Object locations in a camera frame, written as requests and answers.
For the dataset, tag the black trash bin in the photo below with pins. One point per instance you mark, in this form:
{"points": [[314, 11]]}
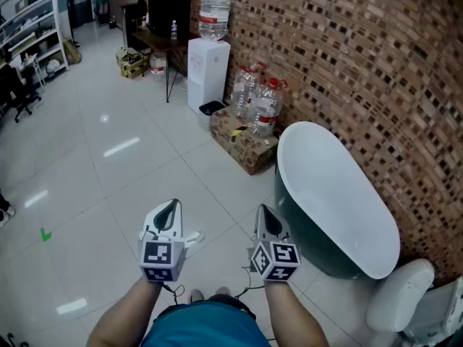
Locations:
{"points": [[210, 112]]}

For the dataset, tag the white and green bathtub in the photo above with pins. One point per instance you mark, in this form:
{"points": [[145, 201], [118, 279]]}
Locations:
{"points": [[332, 201]]}

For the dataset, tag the black cabinet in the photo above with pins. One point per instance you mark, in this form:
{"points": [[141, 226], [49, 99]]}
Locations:
{"points": [[134, 20]]}

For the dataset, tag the olive green bag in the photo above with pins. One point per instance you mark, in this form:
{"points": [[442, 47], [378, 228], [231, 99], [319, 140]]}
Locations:
{"points": [[72, 51]]}

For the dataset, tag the small plastic water bottle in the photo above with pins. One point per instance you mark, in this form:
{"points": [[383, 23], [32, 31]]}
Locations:
{"points": [[174, 31]]}

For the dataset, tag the person's teal shirt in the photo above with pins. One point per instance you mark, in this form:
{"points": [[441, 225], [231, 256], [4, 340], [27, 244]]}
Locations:
{"points": [[206, 327]]}

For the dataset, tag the printed brown cardboard box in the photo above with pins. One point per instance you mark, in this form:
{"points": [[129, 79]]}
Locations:
{"points": [[242, 146]]}

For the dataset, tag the white water dispenser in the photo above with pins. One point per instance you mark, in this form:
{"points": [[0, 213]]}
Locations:
{"points": [[208, 71]]}

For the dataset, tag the cardboard box with yellow tape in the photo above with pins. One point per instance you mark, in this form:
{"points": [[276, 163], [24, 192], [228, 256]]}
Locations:
{"points": [[132, 63]]}

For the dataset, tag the black monitor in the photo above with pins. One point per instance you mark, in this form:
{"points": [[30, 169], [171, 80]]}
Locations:
{"points": [[169, 14]]}

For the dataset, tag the large empty plastic water bottle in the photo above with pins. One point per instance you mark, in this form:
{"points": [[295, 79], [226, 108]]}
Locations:
{"points": [[243, 92], [266, 110]]}

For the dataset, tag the water jug with red label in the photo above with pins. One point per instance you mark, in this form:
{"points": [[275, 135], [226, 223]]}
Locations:
{"points": [[158, 67]]}

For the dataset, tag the clear water dispenser jug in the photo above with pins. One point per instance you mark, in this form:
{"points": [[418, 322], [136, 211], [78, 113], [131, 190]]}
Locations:
{"points": [[214, 18]]}

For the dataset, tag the person's left shoe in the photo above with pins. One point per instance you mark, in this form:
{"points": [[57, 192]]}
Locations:
{"points": [[195, 295]]}

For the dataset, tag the person's right forearm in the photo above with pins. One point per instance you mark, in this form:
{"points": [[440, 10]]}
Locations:
{"points": [[289, 316]]}

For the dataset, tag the white shelving rack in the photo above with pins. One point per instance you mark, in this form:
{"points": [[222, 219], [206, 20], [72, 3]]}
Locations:
{"points": [[36, 34]]}

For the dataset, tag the person's left forearm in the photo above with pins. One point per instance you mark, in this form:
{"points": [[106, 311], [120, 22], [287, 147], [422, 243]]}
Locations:
{"points": [[123, 316]]}

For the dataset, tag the dark wooden table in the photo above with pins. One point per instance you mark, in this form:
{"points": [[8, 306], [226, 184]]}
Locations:
{"points": [[159, 40]]}

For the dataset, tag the black office chair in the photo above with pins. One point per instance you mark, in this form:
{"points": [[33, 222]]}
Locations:
{"points": [[16, 96]]}

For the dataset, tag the white toilet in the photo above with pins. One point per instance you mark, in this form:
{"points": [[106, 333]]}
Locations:
{"points": [[401, 298]]}

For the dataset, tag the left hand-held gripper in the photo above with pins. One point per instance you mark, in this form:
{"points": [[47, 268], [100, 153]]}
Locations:
{"points": [[162, 230]]}

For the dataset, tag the person's shoe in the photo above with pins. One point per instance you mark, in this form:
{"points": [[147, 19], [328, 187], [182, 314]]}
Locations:
{"points": [[7, 215], [222, 291], [195, 295]]}

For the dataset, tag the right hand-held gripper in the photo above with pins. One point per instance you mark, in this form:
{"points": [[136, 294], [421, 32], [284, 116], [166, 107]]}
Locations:
{"points": [[278, 259]]}

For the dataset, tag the person's right shoe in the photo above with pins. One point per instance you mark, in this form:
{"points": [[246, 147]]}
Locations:
{"points": [[222, 291]]}

